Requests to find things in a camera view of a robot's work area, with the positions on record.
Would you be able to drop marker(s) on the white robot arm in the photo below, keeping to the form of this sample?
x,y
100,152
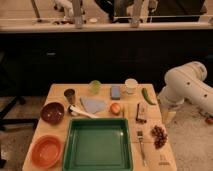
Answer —
x,y
185,82

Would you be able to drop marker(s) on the green plastic tray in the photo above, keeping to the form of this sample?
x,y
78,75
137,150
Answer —
x,y
98,145

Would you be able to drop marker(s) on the white mug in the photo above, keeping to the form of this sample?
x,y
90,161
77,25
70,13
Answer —
x,y
130,85

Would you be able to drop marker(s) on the red grape bunch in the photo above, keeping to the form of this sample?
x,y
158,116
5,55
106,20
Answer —
x,y
159,135

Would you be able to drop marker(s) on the white spoon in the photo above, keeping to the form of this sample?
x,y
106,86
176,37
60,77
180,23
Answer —
x,y
79,111

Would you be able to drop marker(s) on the blue sponge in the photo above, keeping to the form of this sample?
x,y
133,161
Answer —
x,y
115,92

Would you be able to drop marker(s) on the orange fruit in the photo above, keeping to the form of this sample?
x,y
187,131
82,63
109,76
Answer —
x,y
115,108

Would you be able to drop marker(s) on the orange bowl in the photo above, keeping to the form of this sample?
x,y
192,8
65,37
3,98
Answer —
x,y
46,151

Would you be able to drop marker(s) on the green plastic cup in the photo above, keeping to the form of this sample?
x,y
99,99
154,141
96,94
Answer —
x,y
94,86

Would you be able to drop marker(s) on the yellow banana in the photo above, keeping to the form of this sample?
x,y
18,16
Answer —
x,y
125,111

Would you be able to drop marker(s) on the metal fork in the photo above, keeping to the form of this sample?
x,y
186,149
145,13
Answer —
x,y
140,139

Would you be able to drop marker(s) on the blue cloth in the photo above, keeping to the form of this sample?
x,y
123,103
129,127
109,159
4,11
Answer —
x,y
92,105

